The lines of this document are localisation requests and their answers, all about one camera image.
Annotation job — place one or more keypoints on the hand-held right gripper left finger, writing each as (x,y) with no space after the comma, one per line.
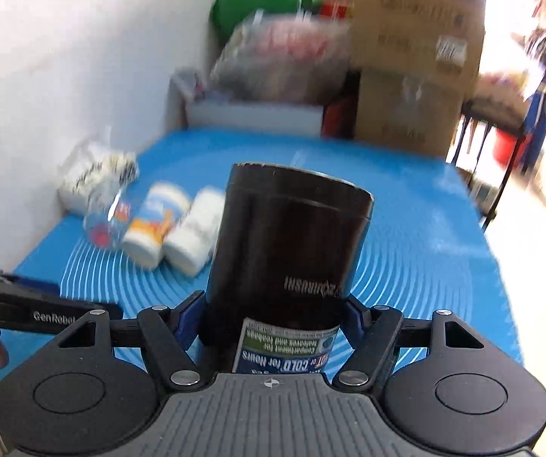
(190,320)

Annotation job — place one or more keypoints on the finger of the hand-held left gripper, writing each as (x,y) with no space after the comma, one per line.
(35,284)
(35,316)

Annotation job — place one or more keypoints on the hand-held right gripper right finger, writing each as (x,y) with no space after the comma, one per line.
(354,320)

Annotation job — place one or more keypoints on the black cup with paper label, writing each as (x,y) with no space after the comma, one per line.
(288,243)

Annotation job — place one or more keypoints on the plain white bottle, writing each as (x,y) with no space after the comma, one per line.
(192,235)

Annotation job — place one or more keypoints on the blue silicone mat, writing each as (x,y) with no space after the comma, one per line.
(410,252)

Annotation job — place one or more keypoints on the white bottle with orange label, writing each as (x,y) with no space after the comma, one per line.
(155,223)

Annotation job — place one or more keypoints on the clear bag of white items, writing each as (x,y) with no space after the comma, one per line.
(93,171)

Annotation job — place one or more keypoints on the red packet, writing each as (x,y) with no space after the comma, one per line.
(340,116)

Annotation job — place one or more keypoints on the white plastic box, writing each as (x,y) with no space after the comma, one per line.
(254,116)

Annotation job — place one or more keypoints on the small cardboard box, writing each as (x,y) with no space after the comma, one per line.
(410,114)

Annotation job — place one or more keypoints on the red bucket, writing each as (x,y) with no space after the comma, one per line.
(505,146)

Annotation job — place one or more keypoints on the black metal rack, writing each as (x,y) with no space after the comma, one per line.
(487,119)

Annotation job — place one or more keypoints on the blue cloth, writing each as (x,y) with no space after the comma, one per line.
(539,123)

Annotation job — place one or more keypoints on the clear plastic bag of goods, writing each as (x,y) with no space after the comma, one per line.
(282,57)

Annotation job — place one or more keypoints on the large cardboard box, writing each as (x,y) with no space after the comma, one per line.
(420,14)

